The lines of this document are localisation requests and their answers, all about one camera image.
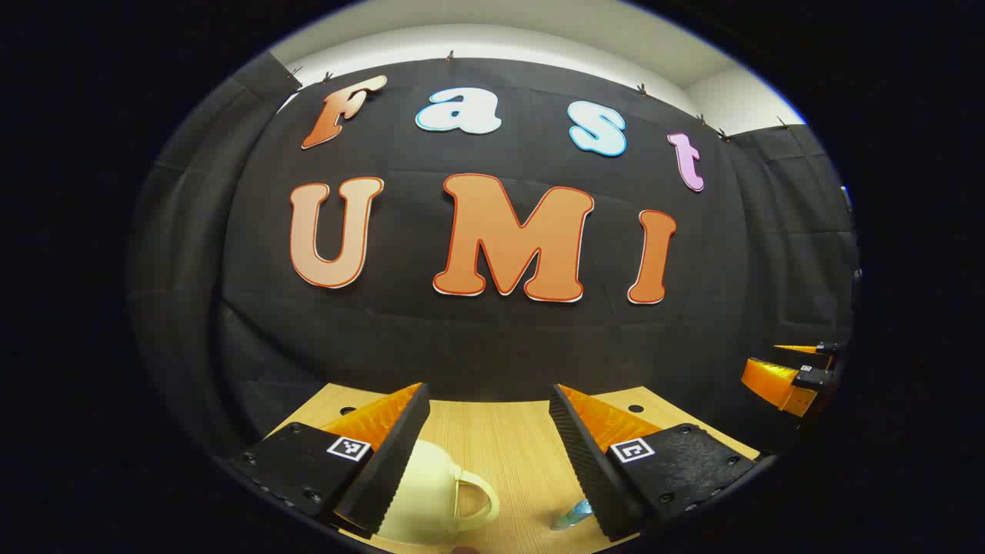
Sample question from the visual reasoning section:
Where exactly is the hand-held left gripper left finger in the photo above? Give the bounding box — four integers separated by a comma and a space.
229, 382, 431, 539

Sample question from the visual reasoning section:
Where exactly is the cream suitcase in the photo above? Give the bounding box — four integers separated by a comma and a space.
377, 440, 501, 547

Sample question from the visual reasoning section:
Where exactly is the blue capped clear bottle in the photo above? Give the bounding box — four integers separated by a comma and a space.
551, 499, 593, 532

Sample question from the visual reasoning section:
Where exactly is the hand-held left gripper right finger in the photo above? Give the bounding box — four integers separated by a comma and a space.
549, 384, 770, 542

